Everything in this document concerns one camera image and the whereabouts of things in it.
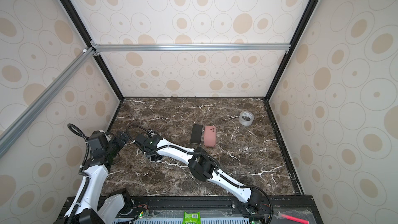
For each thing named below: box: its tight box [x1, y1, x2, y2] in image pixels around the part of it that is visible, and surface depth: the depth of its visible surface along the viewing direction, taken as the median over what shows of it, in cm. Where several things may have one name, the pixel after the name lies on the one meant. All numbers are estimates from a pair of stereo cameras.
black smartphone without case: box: [190, 123, 203, 144], surface depth 102 cm
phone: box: [204, 125, 217, 147], surface depth 102 cm
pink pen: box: [280, 214, 310, 224], surface depth 72 cm
